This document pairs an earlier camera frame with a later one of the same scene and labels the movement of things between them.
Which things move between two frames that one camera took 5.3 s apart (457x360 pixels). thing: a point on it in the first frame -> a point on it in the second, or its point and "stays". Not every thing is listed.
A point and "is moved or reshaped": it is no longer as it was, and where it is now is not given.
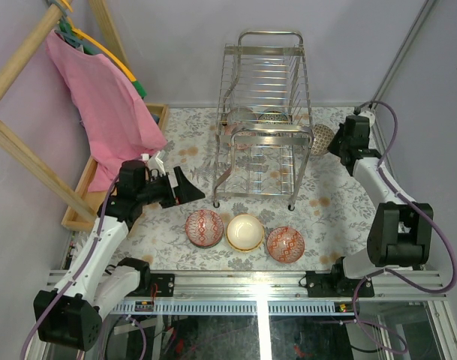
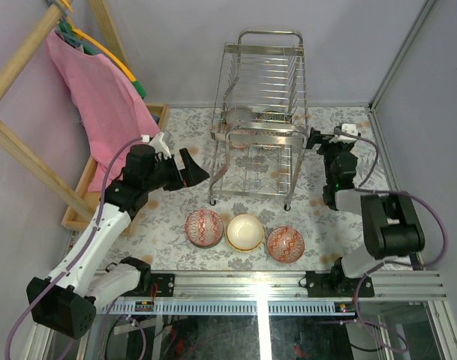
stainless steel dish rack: [266, 132] stays
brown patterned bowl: [321, 138] is moved or reshaped
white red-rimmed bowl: [285, 244] stays
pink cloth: [112, 120] stays
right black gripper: [332, 147] -> [316, 137]
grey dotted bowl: [273, 118] stays
